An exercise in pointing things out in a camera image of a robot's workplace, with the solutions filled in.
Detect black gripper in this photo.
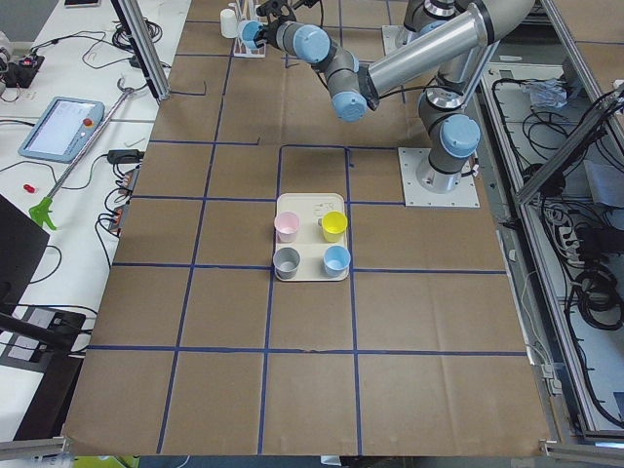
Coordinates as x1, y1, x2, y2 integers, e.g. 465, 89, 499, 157
254, 0, 295, 48

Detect light blue cup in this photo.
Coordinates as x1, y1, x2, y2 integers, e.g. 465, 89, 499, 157
238, 20, 263, 51
323, 245, 351, 278

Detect white ikea cup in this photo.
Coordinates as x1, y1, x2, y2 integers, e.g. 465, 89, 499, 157
219, 8, 238, 39

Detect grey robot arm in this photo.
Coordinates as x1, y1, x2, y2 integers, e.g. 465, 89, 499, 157
404, 0, 456, 36
238, 1, 533, 194

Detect pink plastic cup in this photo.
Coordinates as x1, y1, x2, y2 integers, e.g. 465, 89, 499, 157
274, 211, 300, 244

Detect yellow plastic cup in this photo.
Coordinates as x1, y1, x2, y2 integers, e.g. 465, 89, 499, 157
320, 211, 348, 243

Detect grey plastic cup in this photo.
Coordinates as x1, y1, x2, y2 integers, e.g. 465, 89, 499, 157
273, 247, 301, 281

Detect black power adapter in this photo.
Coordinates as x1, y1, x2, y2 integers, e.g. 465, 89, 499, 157
106, 149, 144, 165

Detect cream plastic tray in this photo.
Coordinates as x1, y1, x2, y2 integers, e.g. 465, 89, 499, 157
275, 193, 350, 282

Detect blue teach pendant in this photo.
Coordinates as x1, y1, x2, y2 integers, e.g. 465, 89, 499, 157
19, 97, 104, 163

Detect green grabber tool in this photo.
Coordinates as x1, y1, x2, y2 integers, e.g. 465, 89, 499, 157
28, 77, 137, 230

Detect black monitor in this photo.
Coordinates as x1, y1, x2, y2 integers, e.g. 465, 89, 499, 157
0, 196, 50, 315

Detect white wire cup rack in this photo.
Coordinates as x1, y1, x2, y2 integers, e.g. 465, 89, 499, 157
228, 0, 266, 59

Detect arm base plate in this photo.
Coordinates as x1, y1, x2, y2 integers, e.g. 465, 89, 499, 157
381, 25, 414, 55
398, 147, 480, 209

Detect aluminium frame post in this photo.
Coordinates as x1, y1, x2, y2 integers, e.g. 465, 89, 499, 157
111, 0, 171, 102

